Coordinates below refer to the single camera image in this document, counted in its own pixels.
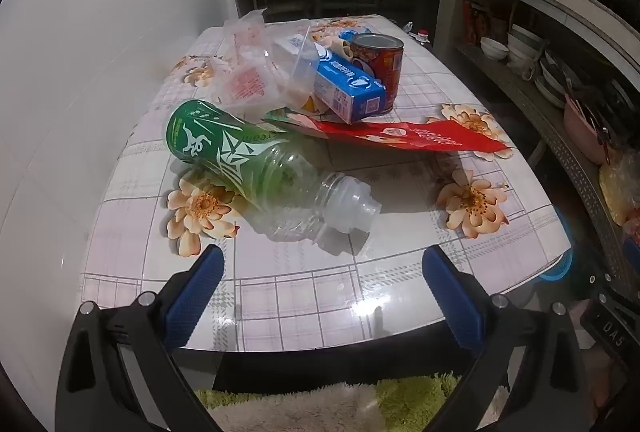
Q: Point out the blue trash bin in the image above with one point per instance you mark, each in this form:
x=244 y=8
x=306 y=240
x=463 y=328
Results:
x=562 y=262

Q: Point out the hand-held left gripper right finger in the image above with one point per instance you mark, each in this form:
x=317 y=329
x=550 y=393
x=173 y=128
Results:
x=452 y=299

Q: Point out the stack of plates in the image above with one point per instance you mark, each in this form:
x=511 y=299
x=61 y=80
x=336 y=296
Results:
x=550 y=82

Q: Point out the red seasoning packets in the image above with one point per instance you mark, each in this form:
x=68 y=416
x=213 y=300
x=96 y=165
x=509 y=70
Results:
x=480 y=22

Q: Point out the clear bag with red print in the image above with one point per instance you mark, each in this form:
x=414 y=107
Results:
x=245 y=77

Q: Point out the white bowl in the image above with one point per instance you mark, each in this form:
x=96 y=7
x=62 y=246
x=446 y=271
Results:
x=494 y=48

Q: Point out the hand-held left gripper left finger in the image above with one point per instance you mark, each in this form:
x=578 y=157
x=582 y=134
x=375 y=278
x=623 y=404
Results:
x=195 y=297

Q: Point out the pink plastic basin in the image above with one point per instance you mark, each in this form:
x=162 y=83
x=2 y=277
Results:
x=582 y=137

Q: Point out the red cartoon print can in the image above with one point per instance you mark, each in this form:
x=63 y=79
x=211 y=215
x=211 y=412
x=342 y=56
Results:
x=387 y=67

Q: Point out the red flat wrapper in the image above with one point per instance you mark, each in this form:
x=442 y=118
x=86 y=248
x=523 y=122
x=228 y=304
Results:
x=400 y=134

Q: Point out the green label plastic bottle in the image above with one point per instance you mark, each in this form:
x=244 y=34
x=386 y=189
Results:
x=225 y=147

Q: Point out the blue and white carton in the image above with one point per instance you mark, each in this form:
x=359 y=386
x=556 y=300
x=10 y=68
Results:
x=345 y=87

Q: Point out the clear zip bag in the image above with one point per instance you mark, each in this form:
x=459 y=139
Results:
x=300 y=72

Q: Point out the yellow plastic bag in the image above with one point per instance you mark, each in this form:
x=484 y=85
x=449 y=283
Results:
x=617 y=187

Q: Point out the green and white fluffy rug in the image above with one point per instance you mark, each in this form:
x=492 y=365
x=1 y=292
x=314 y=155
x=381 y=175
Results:
x=300 y=407

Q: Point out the stack of white bowls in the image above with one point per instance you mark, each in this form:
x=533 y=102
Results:
x=525 y=49

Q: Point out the dark bottle with red cap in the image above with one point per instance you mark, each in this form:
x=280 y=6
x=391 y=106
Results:
x=424 y=34

